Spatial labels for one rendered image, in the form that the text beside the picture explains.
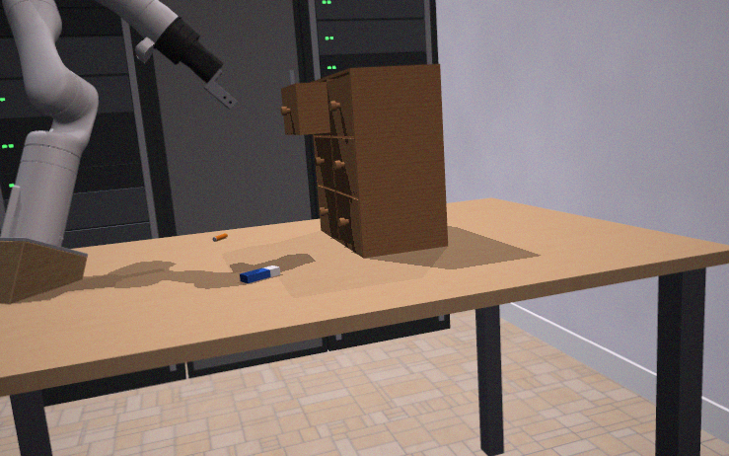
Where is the brown wooden drawer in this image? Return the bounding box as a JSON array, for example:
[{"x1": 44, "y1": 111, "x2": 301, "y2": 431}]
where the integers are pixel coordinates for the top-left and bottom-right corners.
[
  {"x1": 336, "y1": 191, "x2": 362, "y2": 254},
  {"x1": 318, "y1": 186, "x2": 339, "y2": 239},
  {"x1": 314, "y1": 136, "x2": 334, "y2": 187},
  {"x1": 280, "y1": 82, "x2": 330, "y2": 135},
  {"x1": 332, "y1": 136, "x2": 358, "y2": 194},
  {"x1": 328, "y1": 75, "x2": 353, "y2": 133}
]

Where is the brown wooden chest of drawers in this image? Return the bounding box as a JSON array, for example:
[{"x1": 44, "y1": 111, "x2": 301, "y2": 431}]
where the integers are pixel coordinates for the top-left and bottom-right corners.
[{"x1": 310, "y1": 64, "x2": 448, "y2": 259}]

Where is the blue and white eraser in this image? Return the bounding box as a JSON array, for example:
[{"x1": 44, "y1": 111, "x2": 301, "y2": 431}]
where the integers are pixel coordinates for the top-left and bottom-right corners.
[{"x1": 240, "y1": 266, "x2": 280, "y2": 283}]

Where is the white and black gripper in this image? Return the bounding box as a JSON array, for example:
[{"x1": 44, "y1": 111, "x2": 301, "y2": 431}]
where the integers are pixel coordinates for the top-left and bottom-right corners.
[{"x1": 133, "y1": 0, "x2": 237, "y2": 110}]

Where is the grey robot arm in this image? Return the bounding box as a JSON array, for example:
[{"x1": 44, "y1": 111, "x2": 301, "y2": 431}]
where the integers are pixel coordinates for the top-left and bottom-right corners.
[{"x1": 0, "y1": 0, "x2": 153, "y2": 247}]

